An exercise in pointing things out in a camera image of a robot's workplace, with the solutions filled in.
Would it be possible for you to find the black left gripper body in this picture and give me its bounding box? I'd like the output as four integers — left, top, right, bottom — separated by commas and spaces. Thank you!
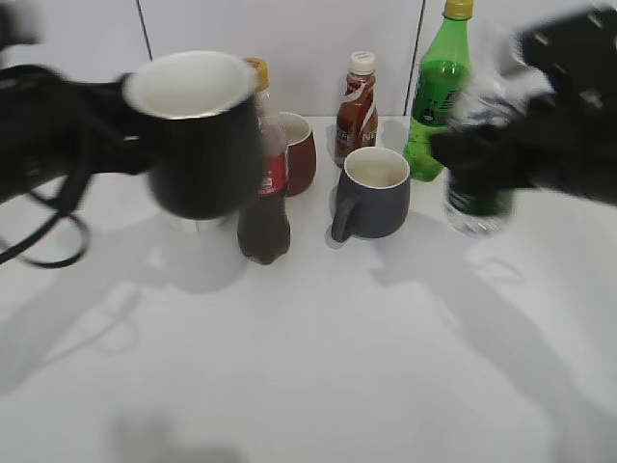
1, 65, 151, 203

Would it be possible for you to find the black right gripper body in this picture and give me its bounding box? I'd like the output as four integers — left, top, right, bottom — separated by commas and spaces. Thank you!
430, 6, 616, 204

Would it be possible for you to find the clear water bottle green label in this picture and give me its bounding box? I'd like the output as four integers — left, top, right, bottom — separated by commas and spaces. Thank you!
444, 80, 517, 237

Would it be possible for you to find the black ceramic mug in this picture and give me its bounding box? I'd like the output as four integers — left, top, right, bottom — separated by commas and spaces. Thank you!
122, 51, 265, 220

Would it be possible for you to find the green soda bottle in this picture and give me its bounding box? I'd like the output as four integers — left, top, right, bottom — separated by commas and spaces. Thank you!
403, 1, 473, 182

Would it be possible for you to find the white ceramic mug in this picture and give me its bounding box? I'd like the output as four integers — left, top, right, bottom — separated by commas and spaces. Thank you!
166, 215, 226, 234

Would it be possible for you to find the dark grey ceramic mug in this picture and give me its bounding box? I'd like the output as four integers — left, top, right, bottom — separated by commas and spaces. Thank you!
331, 147, 411, 243

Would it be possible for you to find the brown coffee drink bottle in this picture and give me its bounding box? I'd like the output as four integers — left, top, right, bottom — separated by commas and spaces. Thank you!
334, 51, 378, 167

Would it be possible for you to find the cola bottle yellow cap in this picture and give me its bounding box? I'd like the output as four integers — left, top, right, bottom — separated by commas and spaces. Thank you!
237, 57, 291, 265

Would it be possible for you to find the dark red ceramic mug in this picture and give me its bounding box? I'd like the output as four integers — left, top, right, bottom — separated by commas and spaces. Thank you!
279, 112, 317, 197

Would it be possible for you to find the black cable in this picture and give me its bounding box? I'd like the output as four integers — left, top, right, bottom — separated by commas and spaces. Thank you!
0, 139, 93, 268

